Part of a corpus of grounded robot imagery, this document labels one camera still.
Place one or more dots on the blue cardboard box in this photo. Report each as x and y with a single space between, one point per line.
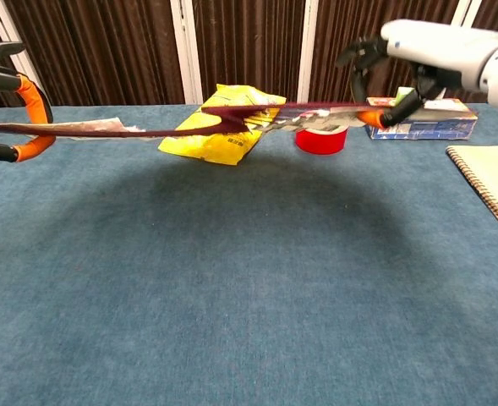
434 127

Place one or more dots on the yellow spiral notebook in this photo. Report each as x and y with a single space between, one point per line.
494 173

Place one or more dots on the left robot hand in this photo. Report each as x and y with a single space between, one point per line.
35 95

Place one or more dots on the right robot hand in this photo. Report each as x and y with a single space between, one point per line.
439 46

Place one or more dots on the red tape roll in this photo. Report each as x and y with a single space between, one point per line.
320 144

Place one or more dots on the green cube block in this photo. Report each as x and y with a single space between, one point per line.
403 96

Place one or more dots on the blue table cloth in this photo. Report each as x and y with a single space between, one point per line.
189 275

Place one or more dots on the red ribbed white paper fan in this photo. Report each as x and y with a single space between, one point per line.
105 133

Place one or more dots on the yellow snack bag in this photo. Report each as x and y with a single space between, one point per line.
206 148

